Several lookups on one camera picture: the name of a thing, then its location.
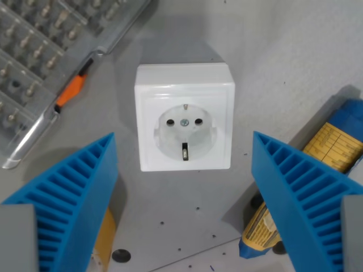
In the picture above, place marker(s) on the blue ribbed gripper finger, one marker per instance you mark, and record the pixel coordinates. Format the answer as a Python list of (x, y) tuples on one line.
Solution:
[(300, 192), (71, 192)]

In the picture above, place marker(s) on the brown packing tape roll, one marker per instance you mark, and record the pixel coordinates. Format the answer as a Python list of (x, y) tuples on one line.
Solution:
[(103, 241)]

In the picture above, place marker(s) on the clear screwdriver bit case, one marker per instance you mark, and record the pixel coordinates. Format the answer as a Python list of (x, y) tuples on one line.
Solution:
[(42, 65)]

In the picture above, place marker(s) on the white wall socket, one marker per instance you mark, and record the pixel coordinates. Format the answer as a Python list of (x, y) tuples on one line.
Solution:
[(184, 119)]

